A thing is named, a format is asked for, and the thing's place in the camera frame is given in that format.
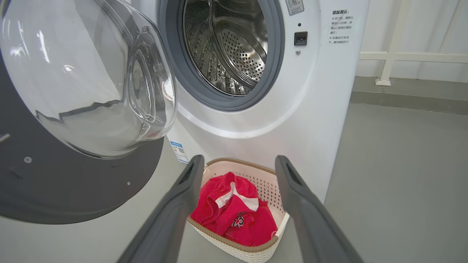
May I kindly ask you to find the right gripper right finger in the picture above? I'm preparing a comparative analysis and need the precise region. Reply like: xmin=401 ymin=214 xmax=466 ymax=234
xmin=274 ymin=155 xmax=364 ymax=263

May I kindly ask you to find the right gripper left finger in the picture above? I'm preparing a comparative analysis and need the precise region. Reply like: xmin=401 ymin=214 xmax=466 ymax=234
xmin=117 ymin=155 xmax=205 ymax=263

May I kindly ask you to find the red and white garment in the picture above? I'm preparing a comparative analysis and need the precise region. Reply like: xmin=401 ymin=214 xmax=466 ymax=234
xmin=190 ymin=172 xmax=271 ymax=238

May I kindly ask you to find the black glass washing machine door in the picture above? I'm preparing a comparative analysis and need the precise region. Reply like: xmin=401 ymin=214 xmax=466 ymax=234
xmin=0 ymin=0 xmax=178 ymax=225

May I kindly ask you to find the cream plastic laundry basket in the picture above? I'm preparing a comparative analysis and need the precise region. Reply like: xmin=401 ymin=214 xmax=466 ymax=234
xmin=186 ymin=158 xmax=290 ymax=263

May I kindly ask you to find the white washing machine body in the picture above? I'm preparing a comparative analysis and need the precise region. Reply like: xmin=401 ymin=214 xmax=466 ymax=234
xmin=124 ymin=0 xmax=370 ymax=205

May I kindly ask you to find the grey rubber door gasket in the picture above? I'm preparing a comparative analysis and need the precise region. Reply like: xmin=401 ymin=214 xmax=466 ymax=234
xmin=157 ymin=0 xmax=286 ymax=112

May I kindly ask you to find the blue energy label sticker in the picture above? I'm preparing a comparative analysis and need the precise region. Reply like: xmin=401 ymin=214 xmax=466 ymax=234
xmin=170 ymin=141 xmax=190 ymax=164

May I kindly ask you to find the white metal railing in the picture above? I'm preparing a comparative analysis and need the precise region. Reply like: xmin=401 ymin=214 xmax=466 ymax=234
xmin=359 ymin=0 xmax=468 ymax=87

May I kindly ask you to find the perforated steel drum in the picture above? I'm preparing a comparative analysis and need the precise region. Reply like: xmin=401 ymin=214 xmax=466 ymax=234
xmin=182 ymin=0 xmax=269 ymax=96

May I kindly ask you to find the grey warning sticker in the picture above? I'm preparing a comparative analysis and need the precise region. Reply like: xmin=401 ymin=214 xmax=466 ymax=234
xmin=285 ymin=0 xmax=305 ymax=16

